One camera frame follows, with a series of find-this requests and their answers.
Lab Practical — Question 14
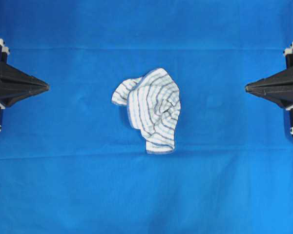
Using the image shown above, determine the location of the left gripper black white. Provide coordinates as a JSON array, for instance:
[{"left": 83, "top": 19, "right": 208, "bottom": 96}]
[{"left": 0, "top": 39, "right": 49, "bottom": 131}]

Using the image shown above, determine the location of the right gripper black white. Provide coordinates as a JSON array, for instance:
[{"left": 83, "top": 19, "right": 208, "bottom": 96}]
[{"left": 245, "top": 43, "right": 293, "bottom": 135}]

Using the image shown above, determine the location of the white blue striped towel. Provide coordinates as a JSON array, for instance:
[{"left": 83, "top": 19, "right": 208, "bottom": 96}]
[{"left": 111, "top": 68, "right": 181, "bottom": 154}]

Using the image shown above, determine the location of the blue table cloth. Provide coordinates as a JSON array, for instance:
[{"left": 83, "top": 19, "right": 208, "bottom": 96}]
[{"left": 0, "top": 0, "right": 293, "bottom": 234}]

